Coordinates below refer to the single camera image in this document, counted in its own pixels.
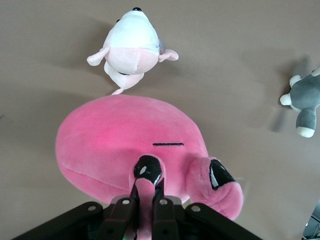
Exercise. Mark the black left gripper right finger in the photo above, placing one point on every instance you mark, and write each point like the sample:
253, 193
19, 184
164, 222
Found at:
165, 222

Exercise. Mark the pink round plush toy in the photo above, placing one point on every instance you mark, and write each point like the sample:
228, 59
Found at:
112, 130

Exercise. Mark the white and pink plush dog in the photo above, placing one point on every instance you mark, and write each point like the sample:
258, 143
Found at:
130, 37

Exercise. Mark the gray and white plush husky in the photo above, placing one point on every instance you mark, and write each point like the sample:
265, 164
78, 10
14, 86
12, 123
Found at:
307, 92

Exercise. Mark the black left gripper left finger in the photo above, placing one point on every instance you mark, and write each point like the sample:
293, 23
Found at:
115, 222

